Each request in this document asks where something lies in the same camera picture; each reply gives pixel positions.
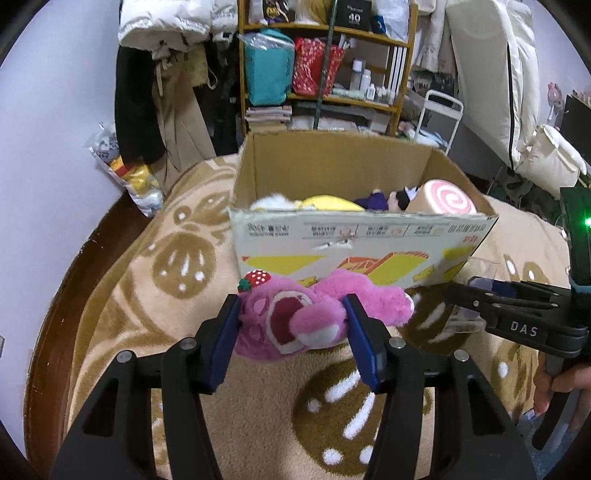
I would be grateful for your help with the black box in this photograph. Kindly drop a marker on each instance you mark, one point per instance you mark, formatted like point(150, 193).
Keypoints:
point(353, 16)

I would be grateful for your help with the clear bag of snacks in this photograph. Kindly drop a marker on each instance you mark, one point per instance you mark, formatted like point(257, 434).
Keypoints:
point(134, 184)

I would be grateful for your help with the purple-hooded plush doll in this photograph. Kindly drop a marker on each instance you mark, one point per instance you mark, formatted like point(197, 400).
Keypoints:
point(369, 201)

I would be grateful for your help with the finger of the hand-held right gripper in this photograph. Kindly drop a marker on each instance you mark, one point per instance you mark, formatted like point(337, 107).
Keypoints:
point(480, 302)
point(503, 287)

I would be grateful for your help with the brown wooden bed frame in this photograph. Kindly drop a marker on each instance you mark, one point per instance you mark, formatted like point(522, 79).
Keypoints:
point(69, 277)

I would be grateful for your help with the white mattress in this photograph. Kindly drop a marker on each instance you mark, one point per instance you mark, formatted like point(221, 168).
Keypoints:
point(485, 69)

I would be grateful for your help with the white rolling cart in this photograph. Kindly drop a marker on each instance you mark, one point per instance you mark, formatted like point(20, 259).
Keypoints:
point(443, 99)

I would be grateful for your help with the beige coat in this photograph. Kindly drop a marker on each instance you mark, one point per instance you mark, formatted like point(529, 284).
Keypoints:
point(180, 115)

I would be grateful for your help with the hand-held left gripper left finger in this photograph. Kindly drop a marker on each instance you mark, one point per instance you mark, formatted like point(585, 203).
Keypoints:
point(224, 341)

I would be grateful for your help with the green pole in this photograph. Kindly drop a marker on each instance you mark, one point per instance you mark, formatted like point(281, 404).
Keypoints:
point(323, 78)

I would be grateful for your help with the red patterned gift bag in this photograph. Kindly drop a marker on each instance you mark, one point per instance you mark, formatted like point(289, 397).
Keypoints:
point(314, 69)

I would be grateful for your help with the white puffer jacket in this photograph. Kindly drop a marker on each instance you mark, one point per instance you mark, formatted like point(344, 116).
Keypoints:
point(157, 23)

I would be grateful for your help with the yellow dog plush toy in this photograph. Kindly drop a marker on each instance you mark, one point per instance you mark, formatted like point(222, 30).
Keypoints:
point(328, 203)

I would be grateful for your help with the dark printed bag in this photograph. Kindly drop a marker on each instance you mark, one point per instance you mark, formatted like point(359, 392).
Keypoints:
point(272, 9)

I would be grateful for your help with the cream curtain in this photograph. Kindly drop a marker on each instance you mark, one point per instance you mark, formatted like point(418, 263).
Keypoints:
point(434, 37)

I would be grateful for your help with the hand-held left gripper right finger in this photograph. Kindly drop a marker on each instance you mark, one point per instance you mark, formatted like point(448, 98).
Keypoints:
point(364, 346)

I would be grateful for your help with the stack of books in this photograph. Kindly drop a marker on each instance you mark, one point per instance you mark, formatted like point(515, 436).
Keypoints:
point(268, 115)

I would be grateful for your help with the black monitor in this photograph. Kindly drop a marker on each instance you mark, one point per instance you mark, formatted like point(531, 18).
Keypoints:
point(577, 120)

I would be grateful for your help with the blonde wig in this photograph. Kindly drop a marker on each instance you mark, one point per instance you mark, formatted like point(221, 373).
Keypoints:
point(314, 11)

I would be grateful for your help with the pink desk fan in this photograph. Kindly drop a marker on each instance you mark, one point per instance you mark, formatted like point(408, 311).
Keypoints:
point(554, 99)

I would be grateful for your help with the beige printed blanket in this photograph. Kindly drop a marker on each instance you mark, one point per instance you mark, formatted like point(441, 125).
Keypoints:
point(277, 415)

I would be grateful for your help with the black garment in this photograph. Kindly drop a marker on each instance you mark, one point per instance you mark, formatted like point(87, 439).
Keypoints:
point(134, 110)

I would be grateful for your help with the white cushion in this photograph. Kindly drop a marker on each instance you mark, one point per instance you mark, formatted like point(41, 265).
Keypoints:
point(549, 152)

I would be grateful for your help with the pink swirl roll plush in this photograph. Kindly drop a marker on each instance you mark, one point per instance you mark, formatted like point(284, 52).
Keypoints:
point(443, 198)

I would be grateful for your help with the person's right hand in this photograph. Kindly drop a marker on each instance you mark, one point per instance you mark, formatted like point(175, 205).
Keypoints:
point(541, 390)

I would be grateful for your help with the white fluffy plush toy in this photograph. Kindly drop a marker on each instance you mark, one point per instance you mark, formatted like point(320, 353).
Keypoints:
point(272, 201)

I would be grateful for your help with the teal bag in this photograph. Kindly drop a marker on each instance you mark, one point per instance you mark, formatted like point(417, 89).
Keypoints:
point(268, 74)

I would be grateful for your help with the pink bear plush toy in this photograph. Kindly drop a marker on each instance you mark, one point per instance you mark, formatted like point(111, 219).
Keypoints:
point(295, 318)

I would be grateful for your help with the row of white bottles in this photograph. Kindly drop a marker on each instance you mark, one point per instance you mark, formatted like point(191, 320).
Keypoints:
point(358, 78)

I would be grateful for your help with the cardboard box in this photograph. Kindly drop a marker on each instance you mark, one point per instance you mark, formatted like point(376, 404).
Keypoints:
point(332, 166)

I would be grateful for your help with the white plastic bag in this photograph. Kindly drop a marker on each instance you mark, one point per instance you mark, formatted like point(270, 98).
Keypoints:
point(392, 18)

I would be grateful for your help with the wooden shelf unit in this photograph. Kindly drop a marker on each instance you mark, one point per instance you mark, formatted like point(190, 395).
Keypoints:
point(341, 101)

